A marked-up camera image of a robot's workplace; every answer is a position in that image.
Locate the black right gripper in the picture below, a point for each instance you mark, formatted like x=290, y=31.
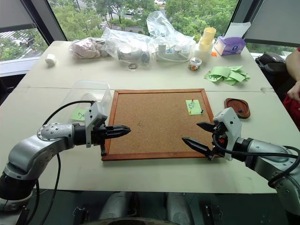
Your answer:
x=219, y=137

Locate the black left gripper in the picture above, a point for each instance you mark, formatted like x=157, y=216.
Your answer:
x=97, y=136

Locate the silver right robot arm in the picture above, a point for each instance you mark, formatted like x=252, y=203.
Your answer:
x=269, y=152

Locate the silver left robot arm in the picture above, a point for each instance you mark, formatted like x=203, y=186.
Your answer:
x=35, y=150

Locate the bystander bare forearm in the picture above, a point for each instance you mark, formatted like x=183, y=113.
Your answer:
x=293, y=63

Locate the green note with drawing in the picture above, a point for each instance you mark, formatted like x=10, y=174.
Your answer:
x=193, y=107

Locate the wood framed cork board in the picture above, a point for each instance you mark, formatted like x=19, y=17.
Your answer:
x=154, y=122

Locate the green note with scribble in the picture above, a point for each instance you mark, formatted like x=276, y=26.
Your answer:
x=78, y=114

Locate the light green paper piece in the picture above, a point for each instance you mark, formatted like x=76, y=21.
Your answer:
x=216, y=73

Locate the small jar of pins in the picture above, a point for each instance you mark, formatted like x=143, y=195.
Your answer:
x=195, y=64

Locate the bystander bare hand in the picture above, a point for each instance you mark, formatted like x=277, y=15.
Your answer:
x=294, y=91

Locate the dark wooden tray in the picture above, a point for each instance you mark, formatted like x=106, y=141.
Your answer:
x=241, y=106

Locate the clear plastic container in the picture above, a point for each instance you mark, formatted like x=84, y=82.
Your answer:
x=91, y=89

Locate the pile of green notes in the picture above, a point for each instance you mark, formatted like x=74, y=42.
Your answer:
x=236, y=76

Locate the grey rounded robot leg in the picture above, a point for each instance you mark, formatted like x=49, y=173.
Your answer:
x=119, y=205
x=179, y=207

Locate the white square box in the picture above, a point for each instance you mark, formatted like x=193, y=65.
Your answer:
x=202, y=55

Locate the clear tape strip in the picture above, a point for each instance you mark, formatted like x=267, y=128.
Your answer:
x=267, y=89

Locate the white power strip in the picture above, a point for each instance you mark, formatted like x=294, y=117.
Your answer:
x=172, y=52

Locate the clear bag with grey parts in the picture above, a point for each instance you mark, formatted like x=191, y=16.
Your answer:
x=127, y=45

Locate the bag of pink cloth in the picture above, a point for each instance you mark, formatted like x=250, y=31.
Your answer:
x=85, y=48

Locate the purple tissue pack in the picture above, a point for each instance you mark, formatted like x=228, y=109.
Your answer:
x=230, y=45

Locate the bystander red clothing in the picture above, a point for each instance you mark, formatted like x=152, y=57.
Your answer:
x=293, y=112

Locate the black backpack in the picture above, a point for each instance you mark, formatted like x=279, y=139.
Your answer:
x=269, y=68

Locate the cream plastic cup stack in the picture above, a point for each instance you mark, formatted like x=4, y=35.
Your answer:
x=207, y=37

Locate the white tape roll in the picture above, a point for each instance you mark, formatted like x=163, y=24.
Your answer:
x=50, y=60

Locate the large clear plastic bag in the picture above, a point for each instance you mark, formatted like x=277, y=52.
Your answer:
x=164, y=30

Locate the grey roller blind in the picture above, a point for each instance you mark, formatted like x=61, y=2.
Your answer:
x=274, y=21
x=15, y=14

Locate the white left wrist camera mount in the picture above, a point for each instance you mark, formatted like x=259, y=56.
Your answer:
x=95, y=117

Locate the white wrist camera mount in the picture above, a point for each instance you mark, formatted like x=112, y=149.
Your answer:
x=230, y=124
x=95, y=117

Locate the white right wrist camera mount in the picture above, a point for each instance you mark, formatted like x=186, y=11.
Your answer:
x=230, y=124

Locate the dark window frame post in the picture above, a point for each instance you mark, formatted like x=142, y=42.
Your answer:
x=235, y=14
x=50, y=21

